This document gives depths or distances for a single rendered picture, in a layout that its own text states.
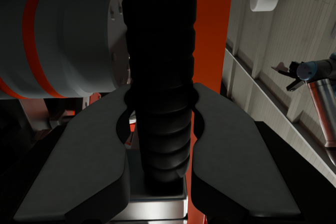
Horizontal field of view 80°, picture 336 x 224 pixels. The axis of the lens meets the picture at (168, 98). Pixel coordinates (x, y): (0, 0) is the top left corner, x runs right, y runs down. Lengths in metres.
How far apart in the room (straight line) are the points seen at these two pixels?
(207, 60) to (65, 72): 0.59
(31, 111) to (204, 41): 0.56
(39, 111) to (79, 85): 0.14
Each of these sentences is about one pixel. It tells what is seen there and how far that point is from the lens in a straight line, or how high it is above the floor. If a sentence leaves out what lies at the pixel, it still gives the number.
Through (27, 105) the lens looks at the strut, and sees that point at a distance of 0.37.
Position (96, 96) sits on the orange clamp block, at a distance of 0.63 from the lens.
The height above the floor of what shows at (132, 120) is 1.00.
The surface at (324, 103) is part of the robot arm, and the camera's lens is 1.02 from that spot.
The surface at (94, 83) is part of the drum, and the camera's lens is 0.26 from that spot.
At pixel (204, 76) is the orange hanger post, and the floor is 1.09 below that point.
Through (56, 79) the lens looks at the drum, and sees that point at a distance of 0.26.
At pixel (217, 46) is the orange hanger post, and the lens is 0.76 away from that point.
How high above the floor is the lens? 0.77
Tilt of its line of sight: 30 degrees up
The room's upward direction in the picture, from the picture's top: 179 degrees clockwise
